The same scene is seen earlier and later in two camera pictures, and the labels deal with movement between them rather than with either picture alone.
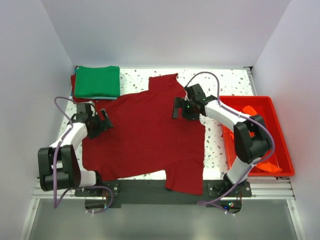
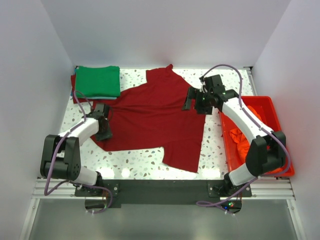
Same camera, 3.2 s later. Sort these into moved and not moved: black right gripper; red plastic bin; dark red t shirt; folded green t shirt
Moved: dark red t shirt; black right gripper
Not moved: red plastic bin; folded green t shirt
